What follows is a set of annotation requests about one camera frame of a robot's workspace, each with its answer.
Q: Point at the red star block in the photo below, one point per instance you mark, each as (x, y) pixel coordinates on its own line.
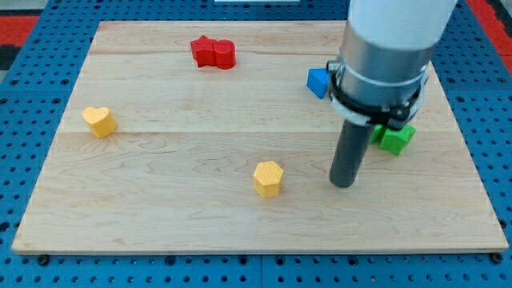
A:
(202, 50)

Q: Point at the green block behind pusher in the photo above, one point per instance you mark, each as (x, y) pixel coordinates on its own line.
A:
(379, 131)

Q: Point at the yellow heart block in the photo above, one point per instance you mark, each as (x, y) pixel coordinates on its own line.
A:
(100, 121)

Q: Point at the blue block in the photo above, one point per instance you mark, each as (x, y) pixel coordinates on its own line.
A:
(317, 82)

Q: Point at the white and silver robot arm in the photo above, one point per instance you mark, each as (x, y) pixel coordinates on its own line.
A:
(380, 73)

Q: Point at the yellow hexagon block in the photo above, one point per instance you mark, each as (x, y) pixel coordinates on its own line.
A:
(268, 179)

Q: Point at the green star block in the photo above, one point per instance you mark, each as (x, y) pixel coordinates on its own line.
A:
(395, 141)

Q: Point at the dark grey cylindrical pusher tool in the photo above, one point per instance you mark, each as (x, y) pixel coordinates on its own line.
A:
(350, 151)

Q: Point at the red cylinder block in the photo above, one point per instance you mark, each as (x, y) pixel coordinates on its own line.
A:
(225, 54)

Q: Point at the wooden board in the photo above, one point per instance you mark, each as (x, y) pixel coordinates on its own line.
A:
(176, 177)

